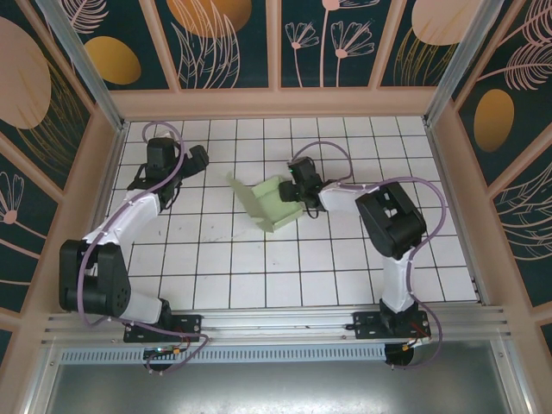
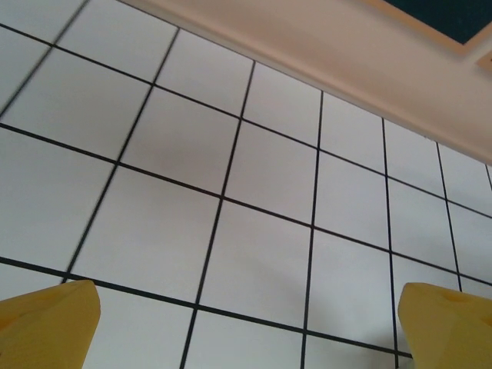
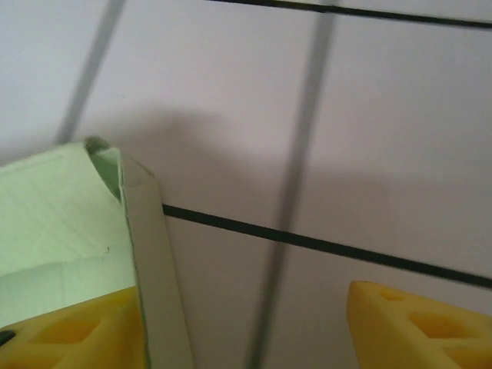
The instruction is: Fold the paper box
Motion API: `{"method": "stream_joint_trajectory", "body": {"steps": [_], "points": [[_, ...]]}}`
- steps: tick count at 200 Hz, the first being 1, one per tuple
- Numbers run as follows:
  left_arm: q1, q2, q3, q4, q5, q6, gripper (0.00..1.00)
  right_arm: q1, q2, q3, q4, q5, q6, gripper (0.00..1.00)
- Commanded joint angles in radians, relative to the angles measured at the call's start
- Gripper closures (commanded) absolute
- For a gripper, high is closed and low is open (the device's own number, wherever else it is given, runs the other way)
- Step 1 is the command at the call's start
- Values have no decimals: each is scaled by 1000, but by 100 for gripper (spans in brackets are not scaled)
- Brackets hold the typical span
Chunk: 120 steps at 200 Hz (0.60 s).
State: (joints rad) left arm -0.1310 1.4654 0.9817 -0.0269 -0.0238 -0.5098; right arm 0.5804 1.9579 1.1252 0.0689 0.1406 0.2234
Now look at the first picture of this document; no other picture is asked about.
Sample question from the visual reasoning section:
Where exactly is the light green cloth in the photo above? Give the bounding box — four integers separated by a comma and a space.
226, 171, 304, 234

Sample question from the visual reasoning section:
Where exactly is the dark panel with pink flowers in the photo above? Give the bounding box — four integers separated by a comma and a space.
275, 0, 380, 90

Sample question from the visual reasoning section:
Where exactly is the dark panel with orange oval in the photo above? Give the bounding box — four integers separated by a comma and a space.
64, 0, 170, 91

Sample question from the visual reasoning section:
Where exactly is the dark panel with leaf print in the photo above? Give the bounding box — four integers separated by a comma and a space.
153, 0, 273, 91

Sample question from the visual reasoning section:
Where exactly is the dark panel with large disc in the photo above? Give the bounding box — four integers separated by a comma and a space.
0, 0, 96, 193

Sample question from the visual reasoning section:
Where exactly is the dark panel with beige circle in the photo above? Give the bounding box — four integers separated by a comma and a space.
378, 0, 471, 87

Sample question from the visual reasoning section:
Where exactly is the dark panel with small flower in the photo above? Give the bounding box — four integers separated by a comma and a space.
0, 133, 61, 316

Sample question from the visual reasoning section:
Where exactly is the grey metal sheet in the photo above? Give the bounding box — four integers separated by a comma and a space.
25, 361, 531, 414

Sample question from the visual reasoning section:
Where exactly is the dark panel with fern print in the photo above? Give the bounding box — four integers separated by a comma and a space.
452, 0, 552, 186

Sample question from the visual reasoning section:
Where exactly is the dark panel with pink leaves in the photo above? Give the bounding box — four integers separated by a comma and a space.
491, 146, 552, 310

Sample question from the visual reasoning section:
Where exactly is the aluminium frame post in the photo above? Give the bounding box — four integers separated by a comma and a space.
424, 0, 512, 127
34, 0, 130, 133

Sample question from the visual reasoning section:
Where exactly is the long aluminium mounting rail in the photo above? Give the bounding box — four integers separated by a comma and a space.
41, 305, 512, 346

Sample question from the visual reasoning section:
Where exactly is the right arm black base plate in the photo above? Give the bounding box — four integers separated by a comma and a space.
352, 310, 431, 342

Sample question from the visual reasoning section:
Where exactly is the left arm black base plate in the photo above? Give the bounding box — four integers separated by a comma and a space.
123, 314, 204, 344

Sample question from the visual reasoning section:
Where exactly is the slotted grey cable duct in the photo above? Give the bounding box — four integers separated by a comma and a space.
60, 344, 387, 364

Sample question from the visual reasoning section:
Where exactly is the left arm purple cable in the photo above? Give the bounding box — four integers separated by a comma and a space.
78, 122, 211, 377

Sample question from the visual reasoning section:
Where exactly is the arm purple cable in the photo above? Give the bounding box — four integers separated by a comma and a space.
294, 140, 448, 372
78, 122, 211, 377

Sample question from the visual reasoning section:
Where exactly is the small circuit board with wires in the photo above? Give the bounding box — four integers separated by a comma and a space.
144, 342, 191, 361

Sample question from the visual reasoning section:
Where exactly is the yellow connector with wires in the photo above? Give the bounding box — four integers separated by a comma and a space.
403, 323, 432, 351

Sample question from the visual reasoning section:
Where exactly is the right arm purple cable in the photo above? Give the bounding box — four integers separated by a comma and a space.
294, 140, 448, 372

